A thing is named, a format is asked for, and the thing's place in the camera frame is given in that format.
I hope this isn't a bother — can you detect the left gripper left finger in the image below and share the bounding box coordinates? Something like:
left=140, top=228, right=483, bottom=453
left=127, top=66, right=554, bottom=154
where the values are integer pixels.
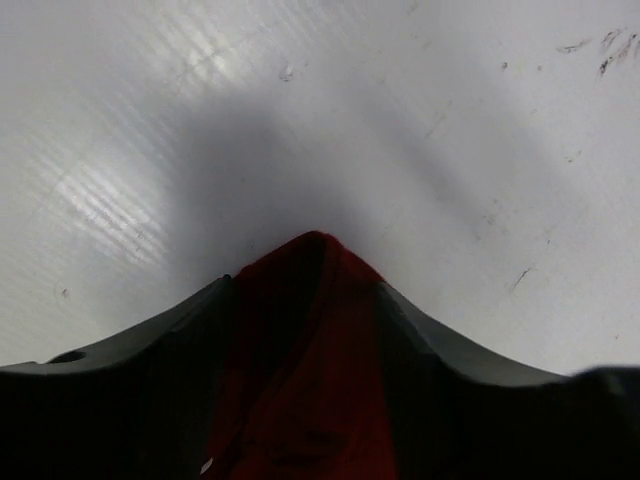
left=1, top=276, right=232, bottom=479

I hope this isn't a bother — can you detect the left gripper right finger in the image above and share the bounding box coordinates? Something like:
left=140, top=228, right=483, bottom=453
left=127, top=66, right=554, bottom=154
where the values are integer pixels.
left=375, top=283, right=639, bottom=479

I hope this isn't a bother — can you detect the dark red t-shirt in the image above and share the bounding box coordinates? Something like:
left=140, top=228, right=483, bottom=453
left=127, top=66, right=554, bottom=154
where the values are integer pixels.
left=201, top=231, right=397, bottom=479

